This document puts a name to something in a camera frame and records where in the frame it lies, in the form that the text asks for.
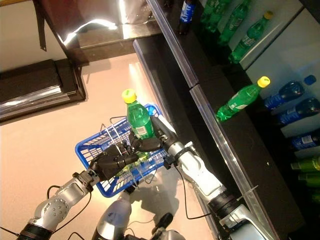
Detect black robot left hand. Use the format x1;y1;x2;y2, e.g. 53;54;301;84
88;143;140;182

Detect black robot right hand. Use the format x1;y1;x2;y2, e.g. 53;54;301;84
128;115;178;153

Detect blue plastic shopping basket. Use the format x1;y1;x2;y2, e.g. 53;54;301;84
74;103;176;198

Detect black robot right foot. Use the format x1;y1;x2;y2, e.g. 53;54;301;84
151;212;174;235

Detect black side shelf board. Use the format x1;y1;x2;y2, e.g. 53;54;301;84
0;58;87;123

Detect thin black leg cable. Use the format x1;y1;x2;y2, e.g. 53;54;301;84
124;216;156;237

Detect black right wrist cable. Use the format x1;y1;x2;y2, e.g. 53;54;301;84
174;164;212;221

